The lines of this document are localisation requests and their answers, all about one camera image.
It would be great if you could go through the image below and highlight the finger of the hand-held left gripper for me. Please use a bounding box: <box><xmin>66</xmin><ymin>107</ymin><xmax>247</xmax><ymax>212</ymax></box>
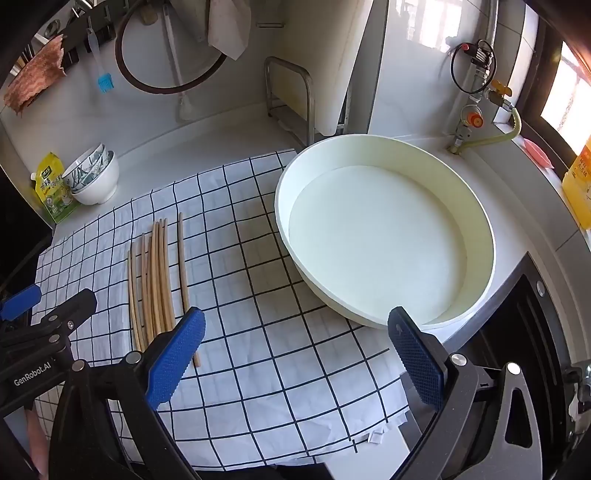
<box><xmin>0</xmin><ymin>288</ymin><xmax>99</xmax><ymax>352</ymax></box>
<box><xmin>0</xmin><ymin>283</ymin><xmax>43</xmax><ymax>324</ymax></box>

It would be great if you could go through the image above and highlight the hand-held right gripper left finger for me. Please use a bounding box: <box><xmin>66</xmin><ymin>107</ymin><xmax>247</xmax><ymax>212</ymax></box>
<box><xmin>48</xmin><ymin>307</ymin><xmax>206</xmax><ymax>480</ymax></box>

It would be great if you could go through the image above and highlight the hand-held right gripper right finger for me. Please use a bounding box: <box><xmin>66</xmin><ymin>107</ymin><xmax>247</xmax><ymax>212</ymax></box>
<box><xmin>387</xmin><ymin>306</ymin><xmax>544</xmax><ymax>480</ymax></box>

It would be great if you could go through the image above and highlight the bunch of wooden chopsticks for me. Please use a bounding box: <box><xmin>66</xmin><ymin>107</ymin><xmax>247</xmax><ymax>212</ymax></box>
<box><xmin>127</xmin><ymin>212</ymin><xmax>202</xmax><ymax>368</ymax></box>

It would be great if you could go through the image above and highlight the white round basin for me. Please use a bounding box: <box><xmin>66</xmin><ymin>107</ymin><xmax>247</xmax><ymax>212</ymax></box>
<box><xmin>274</xmin><ymin>134</ymin><xmax>496</xmax><ymax>329</ymax></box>

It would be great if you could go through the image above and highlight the person's left hand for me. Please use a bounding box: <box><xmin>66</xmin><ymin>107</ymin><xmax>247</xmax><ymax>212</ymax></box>
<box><xmin>25</xmin><ymin>406</ymin><xmax>50</xmax><ymax>480</ymax></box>

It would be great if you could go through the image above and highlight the dark appliance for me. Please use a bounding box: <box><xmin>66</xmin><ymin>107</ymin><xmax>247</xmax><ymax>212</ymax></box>
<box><xmin>0</xmin><ymin>124</ymin><xmax>58</xmax><ymax>301</ymax></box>

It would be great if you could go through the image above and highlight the yellow green pouch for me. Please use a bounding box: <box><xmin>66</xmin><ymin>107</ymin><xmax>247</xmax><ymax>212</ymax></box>
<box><xmin>31</xmin><ymin>152</ymin><xmax>78</xmax><ymax>224</ymax></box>

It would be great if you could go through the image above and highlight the white black-checked cloth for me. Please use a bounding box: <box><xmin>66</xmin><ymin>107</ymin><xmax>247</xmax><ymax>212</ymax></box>
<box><xmin>32</xmin><ymin>148</ymin><xmax>411</xmax><ymax>464</ymax></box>

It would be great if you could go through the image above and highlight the plain white bowl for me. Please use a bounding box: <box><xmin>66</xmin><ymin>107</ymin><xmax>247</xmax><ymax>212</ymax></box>
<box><xmin>69</xmin><ymin>150</ymin><xmax>121</xmax><ymax>206</ymax></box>

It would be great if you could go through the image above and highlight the black gas stove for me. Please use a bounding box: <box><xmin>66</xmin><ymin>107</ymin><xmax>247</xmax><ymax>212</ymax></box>
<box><xmin>455</xmin><ymin>253</ymin><xmax>591</xmax><ymax>480</ymax></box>

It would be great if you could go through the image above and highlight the blue patterned bowl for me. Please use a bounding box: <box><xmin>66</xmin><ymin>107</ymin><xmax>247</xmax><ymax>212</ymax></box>
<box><xmin>69</xmin><ymin>148</ymin><xmax>115</xmax><ymax>195</ymax></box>
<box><xmin>61</xmin><ymin>143</ymin><xmax>106</xmax><ymax>189</ymax></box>

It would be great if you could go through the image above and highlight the brown textured cloth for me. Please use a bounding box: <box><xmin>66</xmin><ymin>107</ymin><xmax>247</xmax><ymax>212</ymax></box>
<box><xmin>4</xmin><ymin>34</ymin><xmax>65</xmax><ymax>114</ymax></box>

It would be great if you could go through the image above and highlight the blue silicone brush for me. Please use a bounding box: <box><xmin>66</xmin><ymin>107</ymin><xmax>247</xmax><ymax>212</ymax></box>
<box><xmin>87</xmin><ymin>28</ymin><xmax>116</xmax><ymax>95</ymax></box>

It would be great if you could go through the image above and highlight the dark round hoop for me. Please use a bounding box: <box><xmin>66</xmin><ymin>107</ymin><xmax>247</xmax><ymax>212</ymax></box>
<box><xmin>115</xmin><ymin>0</ymin><xmax>228</xmax><ymax>95</ymax></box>

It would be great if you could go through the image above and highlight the pink flat piece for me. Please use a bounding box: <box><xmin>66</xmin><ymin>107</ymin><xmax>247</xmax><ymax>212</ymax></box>
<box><xmin>523</xmin><ymin>137</ymin><xmax>555</xmax><ymax>171</ymax></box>

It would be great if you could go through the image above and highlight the yellow bottle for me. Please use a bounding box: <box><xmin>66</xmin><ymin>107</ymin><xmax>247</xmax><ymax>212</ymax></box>
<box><xmin>561</xmin><ymin>138</ymin><xmax>591</xmax><ymax>232</ymax></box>

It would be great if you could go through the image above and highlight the metal rack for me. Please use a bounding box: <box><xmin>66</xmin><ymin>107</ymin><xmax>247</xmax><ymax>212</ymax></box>
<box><xmin>264</xmin><ymin>56</ymin><xmax>347</xmax><ymax>148</ymax></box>

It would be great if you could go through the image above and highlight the gas valve assembly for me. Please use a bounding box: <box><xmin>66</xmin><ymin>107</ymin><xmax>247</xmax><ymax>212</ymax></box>
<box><xmin>452</xmin><ymin>39</ymin><xmax>513</xmax><ymax>153</ymax></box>

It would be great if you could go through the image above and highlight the white cutting board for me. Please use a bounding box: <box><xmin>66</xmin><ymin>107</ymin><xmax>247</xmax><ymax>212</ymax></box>
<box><xmin>315</xmin><ymin>0</ymin><xmax>389</xmax><ymax>136</ymax></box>

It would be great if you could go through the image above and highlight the white hanging towel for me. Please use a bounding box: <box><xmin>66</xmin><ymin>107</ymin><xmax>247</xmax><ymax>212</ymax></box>
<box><xmin>206</xmin><ymin>0</ymin><xmax>253</xmax><ymax>61</ymax></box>

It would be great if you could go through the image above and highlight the white long-handled brush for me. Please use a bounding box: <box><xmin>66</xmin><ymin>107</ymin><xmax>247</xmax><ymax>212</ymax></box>
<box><xmin>163</xmin><ymin>0</ymin><xmax>197</xmax><ymax>123</ymax></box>

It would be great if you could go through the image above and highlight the black wall hook rail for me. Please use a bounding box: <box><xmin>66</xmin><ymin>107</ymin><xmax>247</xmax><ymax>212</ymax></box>
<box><xmin>58</xmin><ymin>0</ymin><xmax>117</xmax><ymax>70</ymax></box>

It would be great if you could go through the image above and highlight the yellow gas hose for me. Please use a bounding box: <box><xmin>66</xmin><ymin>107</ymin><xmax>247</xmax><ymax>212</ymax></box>
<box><xmin>457</xmin><ymin>104</ymin><xmax>522</xmax><ymax>151</ymax></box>

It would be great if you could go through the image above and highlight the window with dark frame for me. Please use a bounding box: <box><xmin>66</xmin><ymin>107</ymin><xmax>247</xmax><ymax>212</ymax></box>
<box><xmin>538</xmin><ymin>39</ymin><xmax>591</xmax><ymax>139</ymax></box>

